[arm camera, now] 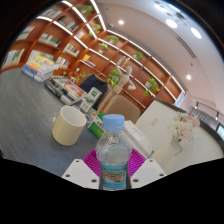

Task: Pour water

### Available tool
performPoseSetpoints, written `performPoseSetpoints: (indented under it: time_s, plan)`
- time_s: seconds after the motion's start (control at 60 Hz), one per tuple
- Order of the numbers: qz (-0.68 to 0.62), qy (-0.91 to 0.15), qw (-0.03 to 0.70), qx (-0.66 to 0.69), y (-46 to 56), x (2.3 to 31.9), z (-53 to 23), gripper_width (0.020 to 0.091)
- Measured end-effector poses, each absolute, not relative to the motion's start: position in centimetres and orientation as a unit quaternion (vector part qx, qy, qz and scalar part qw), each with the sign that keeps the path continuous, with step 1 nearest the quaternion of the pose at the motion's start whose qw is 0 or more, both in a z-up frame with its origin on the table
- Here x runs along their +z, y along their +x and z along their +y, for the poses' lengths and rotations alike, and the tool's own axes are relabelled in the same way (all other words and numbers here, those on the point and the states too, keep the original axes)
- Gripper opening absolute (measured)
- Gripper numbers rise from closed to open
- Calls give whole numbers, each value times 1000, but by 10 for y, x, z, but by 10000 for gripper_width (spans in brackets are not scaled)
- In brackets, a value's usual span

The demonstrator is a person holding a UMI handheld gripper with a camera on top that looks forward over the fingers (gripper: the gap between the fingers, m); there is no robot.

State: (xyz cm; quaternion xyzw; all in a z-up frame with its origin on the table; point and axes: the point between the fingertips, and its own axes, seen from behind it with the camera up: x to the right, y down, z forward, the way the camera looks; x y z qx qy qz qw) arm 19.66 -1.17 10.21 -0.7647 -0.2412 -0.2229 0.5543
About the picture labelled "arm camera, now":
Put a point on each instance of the ceiling air vent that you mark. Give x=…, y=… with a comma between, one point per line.
x=186, y=47

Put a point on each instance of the wooden artist mannequin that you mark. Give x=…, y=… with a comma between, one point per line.
x=121, y=81

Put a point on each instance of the white and pink flowers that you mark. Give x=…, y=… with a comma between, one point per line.
x=183, y=126

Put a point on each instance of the stack of dark books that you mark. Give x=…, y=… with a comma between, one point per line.
x=66, y=90

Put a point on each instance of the beige chair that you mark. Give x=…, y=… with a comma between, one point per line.
x=123, y=110

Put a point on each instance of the wooden shelf unit with books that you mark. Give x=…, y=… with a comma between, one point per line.
x=100, y=50

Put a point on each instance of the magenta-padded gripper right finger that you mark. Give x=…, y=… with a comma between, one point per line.
x=148, y=173

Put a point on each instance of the small printed badge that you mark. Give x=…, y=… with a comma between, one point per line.
x=88, y=117

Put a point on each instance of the stack of colourful books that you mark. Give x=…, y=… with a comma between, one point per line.
x=40, y=68

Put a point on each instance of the cream ceramic cup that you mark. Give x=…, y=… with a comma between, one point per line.
x=66, y=131

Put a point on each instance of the dark-framed screen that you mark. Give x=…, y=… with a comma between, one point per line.
x=220, y=131

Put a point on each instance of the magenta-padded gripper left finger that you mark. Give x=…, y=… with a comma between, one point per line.
x=79, y=173

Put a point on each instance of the dark blue chair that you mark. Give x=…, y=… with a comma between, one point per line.
x=95, y=83

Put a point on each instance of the clear blue-capped water bottle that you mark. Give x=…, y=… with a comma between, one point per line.
x=113, y=156

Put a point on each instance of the green and white carton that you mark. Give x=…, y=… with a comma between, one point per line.
x=90, y=100

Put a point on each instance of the ceiling lamp with round lights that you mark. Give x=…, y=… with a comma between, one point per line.
x=171, y=23

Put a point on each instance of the green and white box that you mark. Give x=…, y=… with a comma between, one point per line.
x=96, y=128

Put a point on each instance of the round recessed ceiling light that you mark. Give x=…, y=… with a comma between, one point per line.
x=121, y=22
x=188, y=77

